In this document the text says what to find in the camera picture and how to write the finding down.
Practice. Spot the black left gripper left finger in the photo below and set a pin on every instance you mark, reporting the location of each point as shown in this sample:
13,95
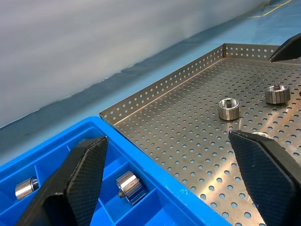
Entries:
80,183

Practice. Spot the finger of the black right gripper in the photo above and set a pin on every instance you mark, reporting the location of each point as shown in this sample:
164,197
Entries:
288,51

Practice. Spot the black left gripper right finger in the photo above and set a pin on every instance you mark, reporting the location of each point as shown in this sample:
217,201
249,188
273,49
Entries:
265,179

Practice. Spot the blue compartment tray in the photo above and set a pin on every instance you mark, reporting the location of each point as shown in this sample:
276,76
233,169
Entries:
164,207

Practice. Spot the yellow tape corner marking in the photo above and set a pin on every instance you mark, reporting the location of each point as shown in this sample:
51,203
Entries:
277,7

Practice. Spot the blue plastic table cover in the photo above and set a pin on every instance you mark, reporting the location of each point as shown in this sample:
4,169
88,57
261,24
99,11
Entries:
70,113

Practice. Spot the perforated metal tray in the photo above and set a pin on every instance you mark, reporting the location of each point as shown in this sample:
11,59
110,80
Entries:
176,131

